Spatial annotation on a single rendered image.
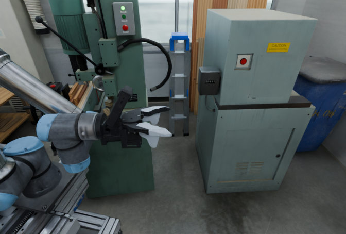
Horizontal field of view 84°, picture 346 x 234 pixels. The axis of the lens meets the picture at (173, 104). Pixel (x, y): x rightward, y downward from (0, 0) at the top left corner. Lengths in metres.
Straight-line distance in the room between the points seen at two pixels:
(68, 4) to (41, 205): 0.97
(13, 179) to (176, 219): 1.23
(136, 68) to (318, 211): 1.82
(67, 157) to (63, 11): 0.87
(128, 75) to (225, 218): 1.31
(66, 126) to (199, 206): 1.43
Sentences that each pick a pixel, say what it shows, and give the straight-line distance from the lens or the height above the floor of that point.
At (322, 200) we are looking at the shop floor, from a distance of 2.22.
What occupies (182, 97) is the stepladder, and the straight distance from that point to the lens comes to 2.12.
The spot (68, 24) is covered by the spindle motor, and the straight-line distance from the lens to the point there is 1.30.
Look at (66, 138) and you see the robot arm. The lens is 0.58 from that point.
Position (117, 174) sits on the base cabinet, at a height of 0.26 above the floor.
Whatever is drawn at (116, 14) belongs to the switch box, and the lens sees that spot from 1.14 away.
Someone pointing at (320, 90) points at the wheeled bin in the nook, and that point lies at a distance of 1.99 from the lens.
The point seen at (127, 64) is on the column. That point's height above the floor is 1.13.
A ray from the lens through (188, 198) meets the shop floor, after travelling 1.84.
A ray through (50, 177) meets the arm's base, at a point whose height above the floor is 0.87.
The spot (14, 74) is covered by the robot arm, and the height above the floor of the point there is 1.33.
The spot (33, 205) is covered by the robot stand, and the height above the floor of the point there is 0.82.
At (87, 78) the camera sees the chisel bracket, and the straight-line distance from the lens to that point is 1.43.
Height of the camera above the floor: 1.54
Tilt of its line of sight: 31 degrees down
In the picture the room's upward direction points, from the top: straight up
